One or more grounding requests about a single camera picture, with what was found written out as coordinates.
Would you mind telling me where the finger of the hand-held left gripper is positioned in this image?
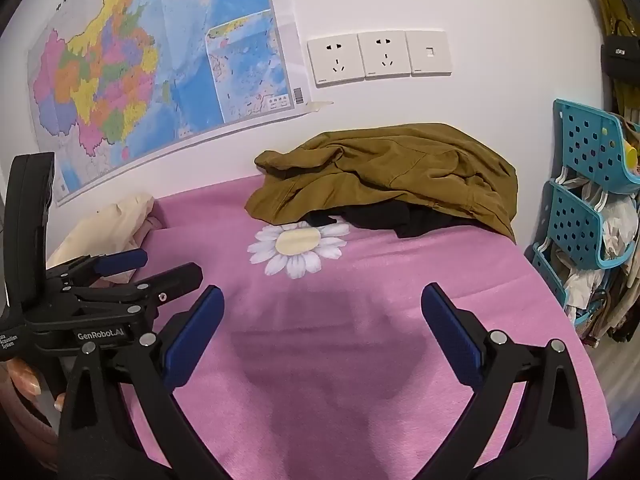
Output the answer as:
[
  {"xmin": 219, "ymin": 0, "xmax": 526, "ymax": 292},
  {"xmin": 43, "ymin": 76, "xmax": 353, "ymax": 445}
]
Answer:
[
  {"xmin": 46, "ymin": 248, "xmax": 150, "ymax": 287},
  {"xmin": 70, "ymin": 262, "xmax": 205, "ymax": 312}
]

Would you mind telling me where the white plastic bag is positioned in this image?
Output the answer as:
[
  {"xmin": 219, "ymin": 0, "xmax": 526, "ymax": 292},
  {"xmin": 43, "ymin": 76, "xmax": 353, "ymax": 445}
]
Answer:
[{"xmin": 599, "ymin": 194, "xmax": 639, "ymax": 262}]

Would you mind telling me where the cream garment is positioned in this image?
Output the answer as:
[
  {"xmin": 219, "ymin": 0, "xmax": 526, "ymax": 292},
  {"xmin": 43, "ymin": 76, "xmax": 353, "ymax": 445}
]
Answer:
[{"xmin": 46, "ymin": 193, "xmax": 163, "ymax": 286}]

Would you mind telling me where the person's left forearm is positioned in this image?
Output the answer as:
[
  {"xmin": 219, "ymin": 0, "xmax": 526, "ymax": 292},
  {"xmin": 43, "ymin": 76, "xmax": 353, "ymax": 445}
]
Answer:
[{"xmin": 0, "ymin": 361, "xmax": 68, "ymax": 466}]

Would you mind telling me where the black handbag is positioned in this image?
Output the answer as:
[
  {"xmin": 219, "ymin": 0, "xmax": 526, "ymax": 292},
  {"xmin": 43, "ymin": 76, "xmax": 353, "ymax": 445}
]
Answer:
[{"xmin": 600, "ymin": 35, "xmax": 640, "ymax": 81}]

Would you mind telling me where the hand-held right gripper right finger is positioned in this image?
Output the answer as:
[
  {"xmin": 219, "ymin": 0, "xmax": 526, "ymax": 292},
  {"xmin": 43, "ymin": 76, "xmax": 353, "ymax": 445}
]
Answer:
[{"xmin": 421, "ymin": 282, "xmax": 591, "ymax": 480}]

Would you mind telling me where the colourful wall map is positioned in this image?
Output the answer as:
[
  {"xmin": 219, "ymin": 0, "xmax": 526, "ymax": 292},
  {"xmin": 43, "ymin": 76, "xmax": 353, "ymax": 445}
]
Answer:
[{"xmin": 27, "ymin": 0, "xmax": 313, "ymax": 207}]

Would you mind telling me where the olive green jacket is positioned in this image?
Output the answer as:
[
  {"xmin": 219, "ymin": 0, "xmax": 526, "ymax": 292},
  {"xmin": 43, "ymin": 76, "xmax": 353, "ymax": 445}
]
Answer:
[{"xmin": 244, "ymin": 122, "xmax": 519, "ymax": 244}]

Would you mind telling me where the white wall socket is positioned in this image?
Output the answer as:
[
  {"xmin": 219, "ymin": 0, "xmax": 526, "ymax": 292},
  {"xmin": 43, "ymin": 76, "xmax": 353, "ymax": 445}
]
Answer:
[
  {"xmin": 358, "ymin": 31, "xmax": 414, "ymax": 81},
  {"xmin": 306, "ymin": 33, "xmax": 365, "ymax": 88}
]

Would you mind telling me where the mustard yellow hanging garment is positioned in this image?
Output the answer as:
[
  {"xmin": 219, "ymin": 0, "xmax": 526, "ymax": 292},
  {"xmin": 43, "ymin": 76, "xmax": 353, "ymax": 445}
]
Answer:
[{"xmin": 597, "ymin": 0, "xmax": 640, "ymax": 122}]

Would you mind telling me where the black garment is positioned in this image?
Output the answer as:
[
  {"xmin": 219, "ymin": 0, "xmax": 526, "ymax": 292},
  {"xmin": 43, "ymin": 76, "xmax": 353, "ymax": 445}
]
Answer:
[{"xmin": 302, "ymin": 201, "xmax": 471, "ymax": 240}]

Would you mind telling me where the pink daisy print bedsheet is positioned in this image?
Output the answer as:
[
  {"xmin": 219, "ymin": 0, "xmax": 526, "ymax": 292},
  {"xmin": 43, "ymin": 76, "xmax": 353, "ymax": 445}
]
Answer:
[{"xmin": 47, "ymin": 175, "xmax": 628, "ymax": 480}]

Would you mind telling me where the blue plastic storage rack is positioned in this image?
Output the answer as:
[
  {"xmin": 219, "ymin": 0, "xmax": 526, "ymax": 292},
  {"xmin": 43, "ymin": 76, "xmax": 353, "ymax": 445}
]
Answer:
[{"xmin": 531, "ymin": 99, "xmax": 640, "ymax": 327}]

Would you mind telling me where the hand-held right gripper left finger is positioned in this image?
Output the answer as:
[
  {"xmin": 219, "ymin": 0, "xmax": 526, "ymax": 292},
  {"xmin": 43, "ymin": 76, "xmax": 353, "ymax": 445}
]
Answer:
[{"xmin": 57, "ymin": 285, "xmax": 226, "ymax": 480}]

